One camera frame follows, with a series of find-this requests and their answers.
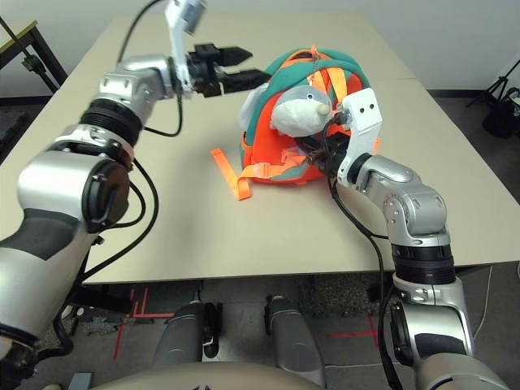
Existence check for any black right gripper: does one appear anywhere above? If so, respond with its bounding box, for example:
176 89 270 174
295 136 353 178

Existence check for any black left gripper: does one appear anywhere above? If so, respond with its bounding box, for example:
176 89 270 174
184 42 271 98

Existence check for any grey white plush toy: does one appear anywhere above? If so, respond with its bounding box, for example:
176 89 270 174
270 84 331 137

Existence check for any orange teal backpack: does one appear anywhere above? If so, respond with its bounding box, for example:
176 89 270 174
210 45 381 202

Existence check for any grey robot right leg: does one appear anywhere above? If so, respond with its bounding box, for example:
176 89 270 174
266 295 326 387

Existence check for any grey robot leg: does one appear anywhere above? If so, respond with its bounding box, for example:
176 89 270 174
266 295 326 387
152 300 224 366

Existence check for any black bag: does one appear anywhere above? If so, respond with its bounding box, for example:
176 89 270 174
483 97 520 139

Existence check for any black tripod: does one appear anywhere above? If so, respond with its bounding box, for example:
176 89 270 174
466 58 520 106

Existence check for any black stand pole with clamp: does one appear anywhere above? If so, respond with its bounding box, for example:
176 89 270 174
0 15 41 74

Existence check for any grey robot left leg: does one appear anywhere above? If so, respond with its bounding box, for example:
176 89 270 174
152 300 224 366

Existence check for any beige robot torso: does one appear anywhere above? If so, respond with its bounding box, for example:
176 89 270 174
91 361 326 390

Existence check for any grey blue floor box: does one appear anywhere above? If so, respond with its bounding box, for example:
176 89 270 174
68 371 93 390

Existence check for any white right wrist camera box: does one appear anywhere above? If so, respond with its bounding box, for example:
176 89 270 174
336 89 384 186

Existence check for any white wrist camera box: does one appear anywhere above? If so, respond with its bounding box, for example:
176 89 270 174
336 89 384 186
164 0 209 101

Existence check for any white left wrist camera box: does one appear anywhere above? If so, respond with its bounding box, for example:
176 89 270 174
164 0 209 101

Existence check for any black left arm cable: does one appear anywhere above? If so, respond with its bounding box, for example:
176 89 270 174
80 0 184 281

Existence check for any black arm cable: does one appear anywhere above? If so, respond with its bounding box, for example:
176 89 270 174
328 174 397 390
80 0 184 281

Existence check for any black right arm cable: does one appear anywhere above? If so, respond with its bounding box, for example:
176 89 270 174
328 174 397 390

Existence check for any black frame side table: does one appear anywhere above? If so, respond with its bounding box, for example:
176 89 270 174
0 18 68 97

